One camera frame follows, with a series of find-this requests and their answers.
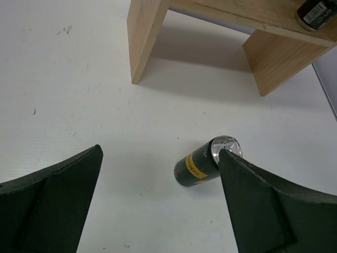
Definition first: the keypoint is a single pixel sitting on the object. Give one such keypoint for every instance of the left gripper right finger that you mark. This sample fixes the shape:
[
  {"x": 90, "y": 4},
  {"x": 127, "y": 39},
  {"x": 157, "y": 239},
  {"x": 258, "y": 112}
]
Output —
[{"x": 271, "y": 214}]

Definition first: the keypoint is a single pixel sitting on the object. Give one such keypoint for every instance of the black can yellow label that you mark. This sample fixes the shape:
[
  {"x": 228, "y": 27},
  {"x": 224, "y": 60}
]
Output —
[{"x": 202, "y": 164}]

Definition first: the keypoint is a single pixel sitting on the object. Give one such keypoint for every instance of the wooden two-tier shelf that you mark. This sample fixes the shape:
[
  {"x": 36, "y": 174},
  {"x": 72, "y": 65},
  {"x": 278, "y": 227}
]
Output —
[{"x": 260, "y": 37}]

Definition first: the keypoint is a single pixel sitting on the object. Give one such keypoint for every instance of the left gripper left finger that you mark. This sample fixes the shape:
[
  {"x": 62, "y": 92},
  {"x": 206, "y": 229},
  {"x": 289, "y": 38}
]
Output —
[{"x": 45, "y": 211}]

